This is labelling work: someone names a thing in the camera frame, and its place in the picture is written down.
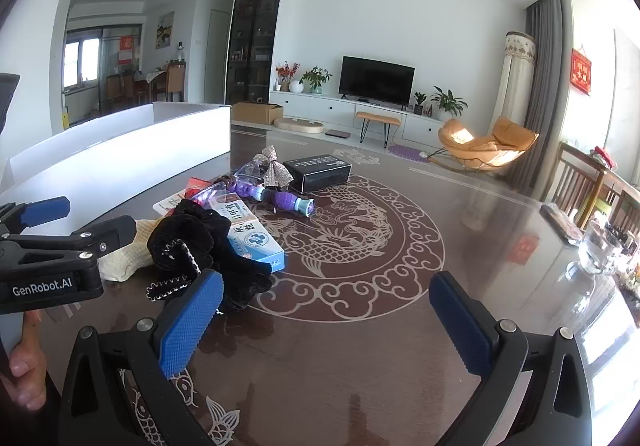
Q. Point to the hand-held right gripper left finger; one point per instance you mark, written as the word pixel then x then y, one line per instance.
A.
pixel 192 321

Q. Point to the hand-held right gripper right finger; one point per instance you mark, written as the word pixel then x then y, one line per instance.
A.
pixel 460 326

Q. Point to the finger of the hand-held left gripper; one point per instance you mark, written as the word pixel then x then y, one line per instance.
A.
pixel 112 233
pixel 45 211

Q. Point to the cream knit cloth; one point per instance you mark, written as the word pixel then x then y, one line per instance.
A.
pixel 125 261

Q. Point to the white plastic bottle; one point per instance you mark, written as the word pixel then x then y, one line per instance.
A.
pixel 167 206

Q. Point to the white cardboard box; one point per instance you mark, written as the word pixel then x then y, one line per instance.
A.
pixel 125 146

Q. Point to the red foil packet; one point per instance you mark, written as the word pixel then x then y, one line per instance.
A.
pixel 197 183

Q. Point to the blue white toothpaste box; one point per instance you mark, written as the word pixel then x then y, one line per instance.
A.
pixel 260 248

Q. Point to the purple teal plastic toy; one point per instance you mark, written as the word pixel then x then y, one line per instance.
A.
pixel 285 200

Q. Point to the rhinestone bow hair clip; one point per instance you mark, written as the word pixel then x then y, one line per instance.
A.
pixel 275 171

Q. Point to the black rectangular box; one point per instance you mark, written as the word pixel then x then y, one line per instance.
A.
pixel 320 173

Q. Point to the dark patterned desktop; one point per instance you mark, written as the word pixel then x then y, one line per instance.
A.
pixel 350 376

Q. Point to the person's left hand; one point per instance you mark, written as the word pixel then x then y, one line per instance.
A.
pixel 27 366

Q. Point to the clear glass cup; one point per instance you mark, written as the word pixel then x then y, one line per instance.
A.
pixel 597 246

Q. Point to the red door poster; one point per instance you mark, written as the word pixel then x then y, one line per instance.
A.
pixel 126 48

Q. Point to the purple floor mat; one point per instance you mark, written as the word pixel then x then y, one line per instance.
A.
pixel 405 151

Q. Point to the brown cardboard box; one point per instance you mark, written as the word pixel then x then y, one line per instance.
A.
pixel 255 112

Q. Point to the orange lounge chair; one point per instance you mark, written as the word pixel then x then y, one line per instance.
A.
pixel 505 141

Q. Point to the beige round floor cushion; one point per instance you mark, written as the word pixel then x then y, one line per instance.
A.
pixel 300 126

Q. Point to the red cloth bundle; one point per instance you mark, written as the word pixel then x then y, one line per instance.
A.
pixel 604 156

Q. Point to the orange bench stool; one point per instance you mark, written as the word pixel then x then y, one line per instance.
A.
pixel 377 117

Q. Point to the large potted green plant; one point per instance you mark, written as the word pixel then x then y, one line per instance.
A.
pixel 447 101

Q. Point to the dark flat floor scale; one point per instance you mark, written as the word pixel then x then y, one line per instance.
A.
pixel 337 133

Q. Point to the small potted plant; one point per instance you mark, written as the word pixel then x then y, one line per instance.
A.
pixel 419 101

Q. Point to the round white vase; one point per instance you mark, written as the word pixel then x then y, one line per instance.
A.
pixel 296 86

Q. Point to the red flower arrangement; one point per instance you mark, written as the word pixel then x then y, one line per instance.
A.
pixel 286 72

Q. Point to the dark glass display cabinet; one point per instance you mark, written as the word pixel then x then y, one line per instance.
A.
pixel 252 36

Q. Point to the white television cabinet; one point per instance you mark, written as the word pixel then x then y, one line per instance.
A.
pixel 320 108

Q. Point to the covered standing air conditioner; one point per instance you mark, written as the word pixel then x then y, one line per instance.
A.
pixel 517 76

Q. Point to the leafy green plant in vase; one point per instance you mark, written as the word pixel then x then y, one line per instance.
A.
pixel 315 76

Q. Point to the black flat television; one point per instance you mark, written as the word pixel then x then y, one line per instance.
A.
pixel 375 78

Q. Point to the grey curtain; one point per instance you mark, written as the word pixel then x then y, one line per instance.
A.
pixel 542 76

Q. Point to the framed wall painting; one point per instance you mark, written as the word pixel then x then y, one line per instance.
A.
pixel 165 30

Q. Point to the red wall decoration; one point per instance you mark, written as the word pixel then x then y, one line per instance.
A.
pixel 581 71

